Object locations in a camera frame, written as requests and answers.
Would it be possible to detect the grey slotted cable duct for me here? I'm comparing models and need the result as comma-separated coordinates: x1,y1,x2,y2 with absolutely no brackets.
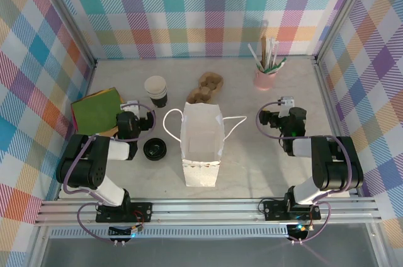
49,227,292,239

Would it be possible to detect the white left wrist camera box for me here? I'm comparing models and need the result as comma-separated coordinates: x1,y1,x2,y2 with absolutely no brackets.
121,99,140,113

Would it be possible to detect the wooden stir stick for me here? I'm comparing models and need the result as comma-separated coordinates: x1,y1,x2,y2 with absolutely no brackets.
260,36,268,71

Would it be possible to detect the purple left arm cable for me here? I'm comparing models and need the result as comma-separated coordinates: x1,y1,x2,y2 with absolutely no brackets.
62,102,157,245

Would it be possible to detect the paper coffee cup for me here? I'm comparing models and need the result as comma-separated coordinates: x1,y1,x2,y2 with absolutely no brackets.
146,87,169,109

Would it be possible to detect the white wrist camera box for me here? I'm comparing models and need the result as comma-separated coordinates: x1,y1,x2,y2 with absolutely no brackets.
279,95,295,116
121,99,140,113

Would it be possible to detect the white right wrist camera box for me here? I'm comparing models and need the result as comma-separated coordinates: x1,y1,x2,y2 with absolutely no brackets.
279,95,295,116

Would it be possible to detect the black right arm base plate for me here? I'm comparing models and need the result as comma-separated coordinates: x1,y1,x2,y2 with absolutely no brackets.
263,199,322,221

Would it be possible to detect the cartoon animal print paper bag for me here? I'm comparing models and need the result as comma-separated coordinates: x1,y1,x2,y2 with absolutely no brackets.
162,101,247,188

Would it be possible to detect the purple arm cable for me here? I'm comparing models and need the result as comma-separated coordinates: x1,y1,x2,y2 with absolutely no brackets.
258,99,352,245
62,102,157,245

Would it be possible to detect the pink straw holder cup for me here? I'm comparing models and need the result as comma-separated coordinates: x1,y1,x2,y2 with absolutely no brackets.
253,67,280,91

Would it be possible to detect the stack of coloured napkins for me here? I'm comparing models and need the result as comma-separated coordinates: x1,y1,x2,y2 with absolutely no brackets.
71,87,127,140

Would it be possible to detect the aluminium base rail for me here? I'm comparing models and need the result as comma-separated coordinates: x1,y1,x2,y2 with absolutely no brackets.
33,196,383,227

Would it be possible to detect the green paper napkin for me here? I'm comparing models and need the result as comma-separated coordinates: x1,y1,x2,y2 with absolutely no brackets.
71,88,125,137

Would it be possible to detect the tan napkin box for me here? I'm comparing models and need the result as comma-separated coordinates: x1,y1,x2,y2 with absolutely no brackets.
94,125,120,139

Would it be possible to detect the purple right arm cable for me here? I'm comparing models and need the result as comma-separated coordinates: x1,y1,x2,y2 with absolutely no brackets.
258,99,352,245

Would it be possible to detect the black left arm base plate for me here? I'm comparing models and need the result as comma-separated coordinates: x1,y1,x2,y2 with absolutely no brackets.
95,202,154,224

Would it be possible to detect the small controller board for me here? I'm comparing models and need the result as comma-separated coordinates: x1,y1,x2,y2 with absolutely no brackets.
108,224,144,239
287,223,311,240

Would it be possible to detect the aluminium side rail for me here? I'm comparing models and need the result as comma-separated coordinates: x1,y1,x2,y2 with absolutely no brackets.
314,57,360,198

